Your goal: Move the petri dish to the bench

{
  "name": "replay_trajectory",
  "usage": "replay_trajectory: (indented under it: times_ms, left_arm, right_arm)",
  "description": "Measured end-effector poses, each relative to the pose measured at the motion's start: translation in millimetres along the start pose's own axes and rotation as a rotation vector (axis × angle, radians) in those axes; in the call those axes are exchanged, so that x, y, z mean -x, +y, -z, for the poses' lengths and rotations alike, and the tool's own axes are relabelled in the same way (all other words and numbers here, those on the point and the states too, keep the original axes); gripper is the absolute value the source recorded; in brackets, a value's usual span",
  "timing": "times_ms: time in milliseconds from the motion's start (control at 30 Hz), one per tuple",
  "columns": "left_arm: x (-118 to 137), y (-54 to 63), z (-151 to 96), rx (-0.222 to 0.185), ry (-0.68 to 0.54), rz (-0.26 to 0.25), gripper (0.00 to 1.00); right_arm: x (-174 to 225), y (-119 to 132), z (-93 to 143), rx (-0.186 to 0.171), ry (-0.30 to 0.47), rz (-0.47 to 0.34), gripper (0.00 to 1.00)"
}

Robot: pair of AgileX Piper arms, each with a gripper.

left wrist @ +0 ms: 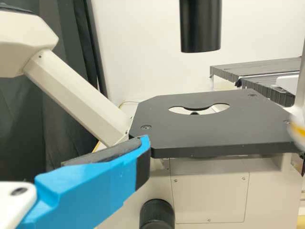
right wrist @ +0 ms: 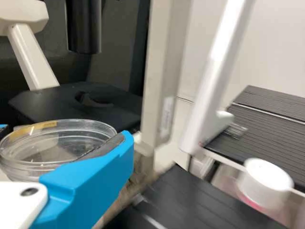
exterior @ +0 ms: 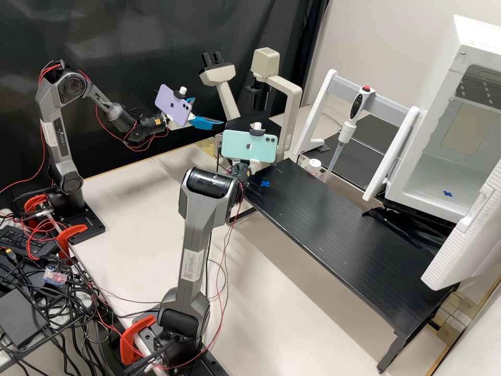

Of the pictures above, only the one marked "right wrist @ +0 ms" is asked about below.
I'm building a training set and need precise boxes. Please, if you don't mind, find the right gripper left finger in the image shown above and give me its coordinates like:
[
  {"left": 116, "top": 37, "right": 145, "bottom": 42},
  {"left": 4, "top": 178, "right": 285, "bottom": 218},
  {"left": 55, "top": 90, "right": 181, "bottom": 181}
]
[{"left": 0, "top": 123, "right": 10, "bottom": 137}]

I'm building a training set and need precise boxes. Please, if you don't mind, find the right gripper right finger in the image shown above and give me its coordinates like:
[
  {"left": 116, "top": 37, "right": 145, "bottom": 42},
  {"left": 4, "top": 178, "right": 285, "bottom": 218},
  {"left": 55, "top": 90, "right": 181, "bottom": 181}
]
[{"left": 35, "top": 130, "right": 135, "bottom": 229}]

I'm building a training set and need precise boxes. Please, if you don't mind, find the petri dish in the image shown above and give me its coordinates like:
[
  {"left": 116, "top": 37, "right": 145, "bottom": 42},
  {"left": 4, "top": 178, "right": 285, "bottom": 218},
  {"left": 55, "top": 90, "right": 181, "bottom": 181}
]
[{"left": 0, "top": 119, "right": 119, "bottom": 183}]

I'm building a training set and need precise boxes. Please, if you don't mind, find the cream microscope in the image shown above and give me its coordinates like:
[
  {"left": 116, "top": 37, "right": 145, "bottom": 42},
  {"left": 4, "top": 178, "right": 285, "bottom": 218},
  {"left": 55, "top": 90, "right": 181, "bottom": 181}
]
[{"left": 0, "top": 0, "right": 193, "bottom": 182}]

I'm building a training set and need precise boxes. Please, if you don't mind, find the black platform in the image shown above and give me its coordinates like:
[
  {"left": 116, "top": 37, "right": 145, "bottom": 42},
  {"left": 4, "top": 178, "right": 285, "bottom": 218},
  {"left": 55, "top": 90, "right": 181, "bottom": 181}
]
[
  {"left": 203, "top": 85, "right": 305, "bottom": 189},
  {"left": 133, "top": 166, "right": 296, "bottom": 229}
]

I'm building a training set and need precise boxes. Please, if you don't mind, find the white pipette stand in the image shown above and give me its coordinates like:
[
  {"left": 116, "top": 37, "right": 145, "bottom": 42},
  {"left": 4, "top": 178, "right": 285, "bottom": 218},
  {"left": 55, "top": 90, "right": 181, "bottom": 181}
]
[{"left": 178, "top": 0, "right": 254, "bottom": 155}]

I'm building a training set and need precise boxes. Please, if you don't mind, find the white-capped bottle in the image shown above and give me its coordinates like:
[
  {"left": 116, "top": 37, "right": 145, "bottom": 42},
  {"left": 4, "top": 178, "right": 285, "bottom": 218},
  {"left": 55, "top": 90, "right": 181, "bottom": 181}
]
[{"left": 234, "top": 158, "right": 295, "bottom": 212}]

